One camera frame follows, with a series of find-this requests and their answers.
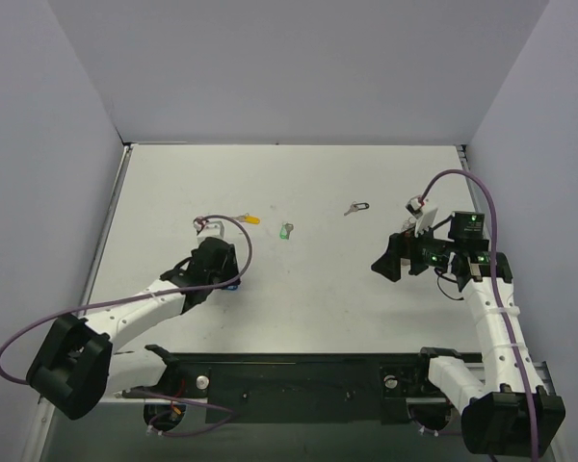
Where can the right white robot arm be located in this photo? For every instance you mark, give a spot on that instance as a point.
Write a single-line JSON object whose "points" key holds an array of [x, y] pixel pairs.
{"points": [[498, 337]]}

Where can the key with yellow tag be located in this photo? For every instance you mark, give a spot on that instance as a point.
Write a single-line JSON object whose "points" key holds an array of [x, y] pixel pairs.
{"points": [[246, 218]]}

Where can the key with black tag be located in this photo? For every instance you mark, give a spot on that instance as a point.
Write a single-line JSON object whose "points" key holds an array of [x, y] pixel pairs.
{"points": [[357, 207]]}

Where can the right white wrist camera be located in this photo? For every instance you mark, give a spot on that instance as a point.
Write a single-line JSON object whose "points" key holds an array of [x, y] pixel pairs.
{"points": [[424, 213]]}

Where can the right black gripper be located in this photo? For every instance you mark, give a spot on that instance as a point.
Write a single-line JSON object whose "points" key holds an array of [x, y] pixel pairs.
{"points": [[409, 253]]}

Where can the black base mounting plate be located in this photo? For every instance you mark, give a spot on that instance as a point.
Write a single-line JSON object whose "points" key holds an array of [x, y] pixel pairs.
{"points": [[305, 388]]}

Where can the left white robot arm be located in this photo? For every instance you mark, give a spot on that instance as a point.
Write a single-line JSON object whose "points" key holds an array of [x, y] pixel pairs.
{"points": [[125, 322]]}

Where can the aluminium frame rail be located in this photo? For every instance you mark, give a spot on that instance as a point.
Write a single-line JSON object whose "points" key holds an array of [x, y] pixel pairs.
{"points": [[505, 407]]}

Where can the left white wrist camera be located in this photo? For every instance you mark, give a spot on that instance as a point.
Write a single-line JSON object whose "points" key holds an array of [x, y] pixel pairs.
{"points": [[208, 228]]}

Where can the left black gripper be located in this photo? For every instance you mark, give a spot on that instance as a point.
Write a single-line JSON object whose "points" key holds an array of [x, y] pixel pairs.
{"points": [[226, 260]]}

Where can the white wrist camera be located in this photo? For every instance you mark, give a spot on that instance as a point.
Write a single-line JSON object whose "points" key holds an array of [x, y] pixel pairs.
{"points": [[424, 213], [208, 228]]}

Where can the key with green tag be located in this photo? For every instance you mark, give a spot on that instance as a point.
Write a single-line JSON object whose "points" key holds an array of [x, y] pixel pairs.
{"points": [[286, 230]]}

